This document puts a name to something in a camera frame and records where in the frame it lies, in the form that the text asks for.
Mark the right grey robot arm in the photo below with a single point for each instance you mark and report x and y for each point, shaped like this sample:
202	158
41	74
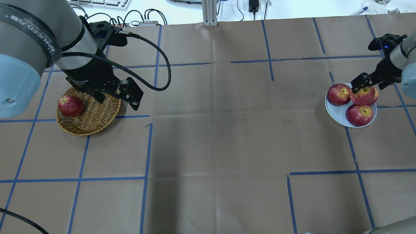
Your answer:
397	66

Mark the dark red apple in basket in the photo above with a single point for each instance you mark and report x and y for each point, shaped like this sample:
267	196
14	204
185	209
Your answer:
70	105

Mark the white keyboard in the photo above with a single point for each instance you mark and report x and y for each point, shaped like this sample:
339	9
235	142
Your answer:
111	4

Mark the red apple plate front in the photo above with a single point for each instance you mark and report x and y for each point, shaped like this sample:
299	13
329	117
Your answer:
359	115

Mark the light blue plate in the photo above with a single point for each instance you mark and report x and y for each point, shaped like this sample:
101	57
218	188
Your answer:
337	113

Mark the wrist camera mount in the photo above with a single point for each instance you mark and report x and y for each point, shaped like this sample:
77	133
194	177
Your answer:
387	43
104	34

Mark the red apple plate left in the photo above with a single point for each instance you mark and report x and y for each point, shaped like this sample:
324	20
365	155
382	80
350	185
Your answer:
339	94

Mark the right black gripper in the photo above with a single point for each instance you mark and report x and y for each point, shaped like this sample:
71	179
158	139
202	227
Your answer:
387	71

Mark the aluminium frame post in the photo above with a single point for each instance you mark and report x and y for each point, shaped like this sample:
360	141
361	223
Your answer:
209	13

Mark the red apple plate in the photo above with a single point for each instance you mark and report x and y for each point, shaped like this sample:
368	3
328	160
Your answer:
364	96
339	94
359	115

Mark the red apple plate top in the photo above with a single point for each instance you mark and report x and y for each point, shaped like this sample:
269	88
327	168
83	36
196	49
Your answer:
364	96

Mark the red yellow apple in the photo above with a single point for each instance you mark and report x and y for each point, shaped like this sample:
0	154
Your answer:
375	98

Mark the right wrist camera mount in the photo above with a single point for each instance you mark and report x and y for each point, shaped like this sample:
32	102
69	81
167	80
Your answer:
387	43

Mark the woven wicker basket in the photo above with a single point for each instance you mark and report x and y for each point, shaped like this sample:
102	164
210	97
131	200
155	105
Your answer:
94	118

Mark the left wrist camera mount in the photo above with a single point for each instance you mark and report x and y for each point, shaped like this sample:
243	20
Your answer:
104	34

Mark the black power adapter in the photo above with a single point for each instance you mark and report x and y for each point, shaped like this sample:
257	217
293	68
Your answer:
253	6

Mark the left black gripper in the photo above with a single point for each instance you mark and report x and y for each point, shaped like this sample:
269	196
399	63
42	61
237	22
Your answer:
88	76

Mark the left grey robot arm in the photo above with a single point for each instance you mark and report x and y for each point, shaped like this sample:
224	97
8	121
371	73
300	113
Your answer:
36	34

